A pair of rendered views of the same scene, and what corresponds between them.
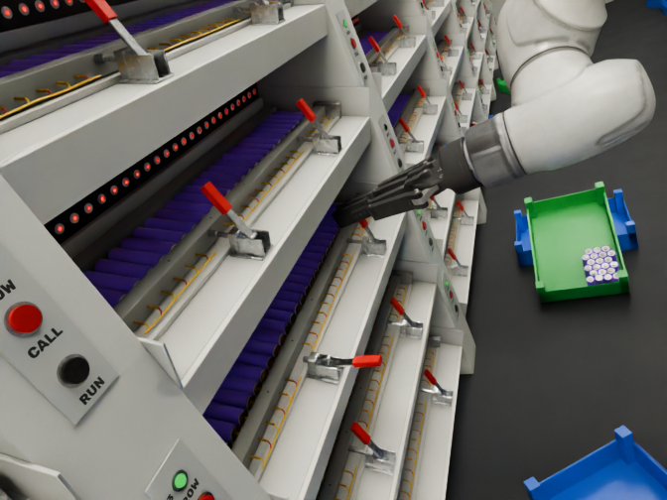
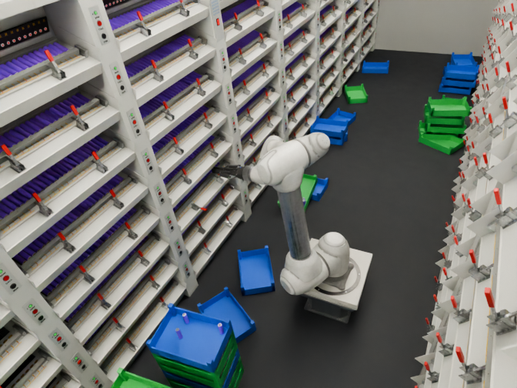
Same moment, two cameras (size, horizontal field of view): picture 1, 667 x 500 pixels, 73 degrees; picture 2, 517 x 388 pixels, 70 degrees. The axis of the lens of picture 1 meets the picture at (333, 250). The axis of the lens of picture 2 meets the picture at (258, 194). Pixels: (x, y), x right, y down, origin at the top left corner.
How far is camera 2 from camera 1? 1.57 m
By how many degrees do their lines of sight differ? 14
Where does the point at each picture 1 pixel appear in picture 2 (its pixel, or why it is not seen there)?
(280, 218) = (195, 175)
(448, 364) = (236, 216)
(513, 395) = (252, 231)
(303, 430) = (186, 217)
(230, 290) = (181, 189)
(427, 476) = (215, 242)
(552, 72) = not seen: hidden behind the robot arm
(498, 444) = (240, 242)
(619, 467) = (264, 255)
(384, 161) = (233, 155)
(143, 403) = (167, 205)
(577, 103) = not seen: hidden behind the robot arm
